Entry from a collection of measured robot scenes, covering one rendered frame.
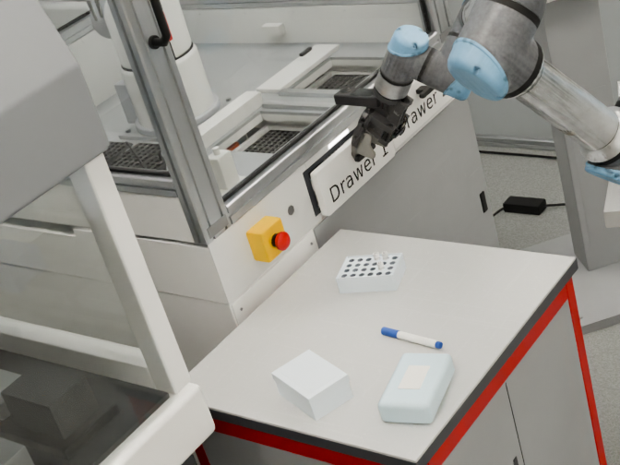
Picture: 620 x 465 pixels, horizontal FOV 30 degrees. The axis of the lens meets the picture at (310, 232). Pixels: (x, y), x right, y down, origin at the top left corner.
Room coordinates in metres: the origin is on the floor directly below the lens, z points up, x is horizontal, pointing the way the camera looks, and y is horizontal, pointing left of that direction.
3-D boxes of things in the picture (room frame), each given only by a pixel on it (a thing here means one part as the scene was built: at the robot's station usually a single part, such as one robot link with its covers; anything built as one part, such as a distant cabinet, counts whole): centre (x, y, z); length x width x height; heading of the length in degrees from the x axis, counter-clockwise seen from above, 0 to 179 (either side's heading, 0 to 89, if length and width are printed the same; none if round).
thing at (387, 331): (1.81, -0.12, 0.77); 0.14 x 0.02 x 0.02; 41
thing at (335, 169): (2.39, -0.14, 0.87); 0.29 x 0.02 x 0.11; 136
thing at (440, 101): (2.63, -0.35, 0.87); 0.29 x 0.02 x 0.11; 136
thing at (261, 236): (2.16, 0.09, 0.88); 0.07 x 0.05 x 0.07; 136
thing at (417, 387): (1.64, -0.10, 0.78); 0.15 x 0.10 x 0.04; 150
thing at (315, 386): (1.73, 0.08, 0.79); 0.13 x 0.09 x 0.05; 26
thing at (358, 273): (2.06, -0.10, 0.78); 0.12 x 0.08 x 0.04; 64
